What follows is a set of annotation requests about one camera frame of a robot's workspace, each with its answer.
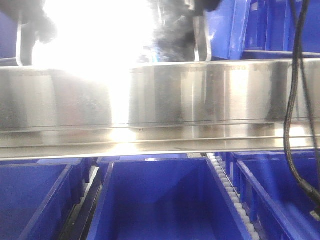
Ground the blue bin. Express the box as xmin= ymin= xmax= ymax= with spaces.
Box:
xmin=0 ymin=159 xmax=90 ymax=240
xmin=231 ymin=151 xmax=320 ymax=240
xmin=87 ymin=158 xmax=251 ymax=240
xmin=204 ymin=0 xmax=320 ymax=61

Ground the stainless steel shelf front rail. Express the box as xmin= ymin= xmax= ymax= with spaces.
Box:
xmin=0 ymin=57 xmax=320 ymax=161

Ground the blue bin lower centre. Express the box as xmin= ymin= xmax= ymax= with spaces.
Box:
xmin=87 ymin=158 xmax=251 ymax=240

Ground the blue bin lower left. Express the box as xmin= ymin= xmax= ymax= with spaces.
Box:
xmin=0 ymin=159 xmax=90 ymax=240

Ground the silver metal tray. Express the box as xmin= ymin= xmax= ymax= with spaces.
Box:
xmin=15 ymin=0 xmax=213 ymax=70

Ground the roller track rail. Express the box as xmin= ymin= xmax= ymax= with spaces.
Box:
xmin=204 ymin=152 xmax=261 ymax=240

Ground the blue bin upper right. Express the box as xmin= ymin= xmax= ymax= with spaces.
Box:
xmin=204 ymin=0 xmax=320 ymax=61

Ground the black braided cable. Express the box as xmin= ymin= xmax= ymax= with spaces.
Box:
xmin=283 ymin=0 xmax=320 ymax=208

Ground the blue bin lower right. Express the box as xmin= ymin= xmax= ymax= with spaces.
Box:
xmin=231 ymin=151 xmax=320 ymax=240

